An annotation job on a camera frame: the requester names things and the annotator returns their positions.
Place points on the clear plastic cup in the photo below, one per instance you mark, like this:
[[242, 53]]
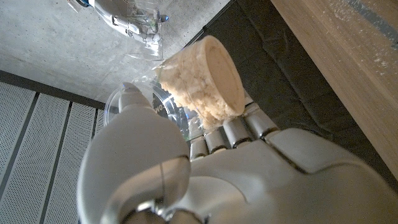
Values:
[[202, 87]]

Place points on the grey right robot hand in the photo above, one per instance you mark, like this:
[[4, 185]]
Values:
[[124, 21]]

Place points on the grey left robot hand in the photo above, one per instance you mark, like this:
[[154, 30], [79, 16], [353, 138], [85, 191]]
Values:
[[248, 180]]

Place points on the grey tape outline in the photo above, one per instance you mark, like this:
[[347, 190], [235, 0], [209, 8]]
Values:
[[376, 21]]

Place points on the black backdrop curtain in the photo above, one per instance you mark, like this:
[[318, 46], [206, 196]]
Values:
[[280, 77]]

